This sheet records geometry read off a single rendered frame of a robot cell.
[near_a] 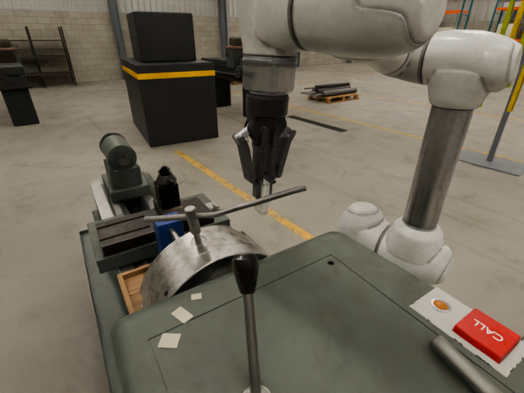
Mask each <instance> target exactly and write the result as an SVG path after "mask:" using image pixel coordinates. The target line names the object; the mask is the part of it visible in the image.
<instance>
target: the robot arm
mask: <svg viewBox="0 0 524 393"><path fill-rule="evenodd" d="M446 6H447V0H239V33H240V37H241V40H242V44H243V54H244V55H243V88H244V89H245V90H249V91H250V92H248V93H247V94H246V122H245V124H244V129H243V130H242V131H240V132H239V133H233V134H232V138H233V140H234V141H235V143H236V144H237V147H238V151H239V157H240V161H241V165H242V170H243V176H244V179H246V180H247V181H248V182H250V183H252V184H253V197H255V199H258V198H261V197H265V196H268V195H271V194H272V184H275V183H276V180H275V179H276V178H281V175H282V173H283V169H284V167H285V162H286V158H287V156H288V152H289V148H290V145H291V142H292V140H293V138H294V136H295V135H296V131H295V130H294V129H290V128H289V127H288V126H287V122H286V119H285V117H286V115H287V114H288V109H289V96H288V95H287V93H288V92H292V91H293V90H294V84H295V76H296V64H297V60H296V59H297V58H296V57H297V54H298V52H300V51H313V52H317V53H321V54H323V55H331V56H334V57H335V58H340V59H344V60H352V61H364V62H366V63H368V64H369V65H370V66H372V67H373V68H374V69H375V70H376V71H378V72H379V73H381V74H383V75H384V76H388V77H391V78H396V79H400V80H404V81H407V82H410V83H417V84H422V85H427V89H428V98H429V101H430V104H432V105H431V109H430V114H429V118H428V121H427V127H426V130H425V133H424V137H423V142H422V146H421V149H420V154H419V157H418V161H417V164H416V170H415V173H414V176H413V180H412V185H411V189H410V192H409V198H408V201H407V204H406V208H405V213H404V216H401V217H400V218H398V219H397V220H395V222H394V224H393V225H391V224H390V223H389V222H388V221H386V220H385V219H384V215H383V214H382V212H381V211H380V210H379V208H378V207H376V206H374V205H373V204H371V203H367V202H355V203H353V204H351V205H350V206H349V207H348V208H347V209H346V210H345V211H344V213H343V214H342V216H341V218H340V220H339V223H338V228H337V232H340V233H343V234H345V235H347V236H348V237H349V238H351V239H354V240H355V241H357V242H358V243H360V244H362V245H364V246H365V247H367V248H368V249H370V250H373V251H374V252H375V253H377V254H379V255H381V256H382V257H384V258H385V259H387V260H389V261H391V262H392V263H394V264H396V265H398V266H399V267H401V268H402V269H404V270H406V271H408V272H409V273H410V274H413V275H414V276H416V277H417V278H419V279H421V280H422V281H424V282H426V283H427V284H429V285H435V284H440V283H442V282H443V280H444V279H445V277H446V275H447V274H448V272H449V270H450V269H451V266H452V265H453V263H454V257H453V253H452V251H451V250H450V248H449V247H448V246H446V245H444V233H443V231H442V229H441V227H440V226H439V224H438V220H439V217H440V215H441V211H442V207H443V205H444V201H445V198H446V196H447V193H448V188H449V186H450V183H451V179H452V176H453V173H454V170H455V166H456V165H457V163H458V159H459V155H460V153H461V150H462V146H463V144H464V140H465V138H466V134H467V131H468V128H469V124H470V121H471V118H472V116H473V110H474V109H476V108H478V107H479V106H481V104H482V103H483V102H484V100H485V99H486V97H487V96H488V94H489V93H490V92H498V91H500V90H503V89H505V88H506V87H507V86H508V85H509V84H510V83H511V82H512V81H513V80H514V79H515V77H516V75H517V72H518V70H519V65H520V62H521V58H522V45H521V44H520V43H519V42H518V41H515V40H513V39H511V38H510V37H506V36H504V35H502V34H497V33H493V32H490V31H486V30H447V31H438V32H436V31H437V29H438V27H439V26H440V24H441V21H442V20H443V18H444V14H445V10H446ZM248 135H249V137H250V139H251V140H252V148H253V162H252V158H251V153H250V147H249V144H248V142H249V138H248Z"/></svg>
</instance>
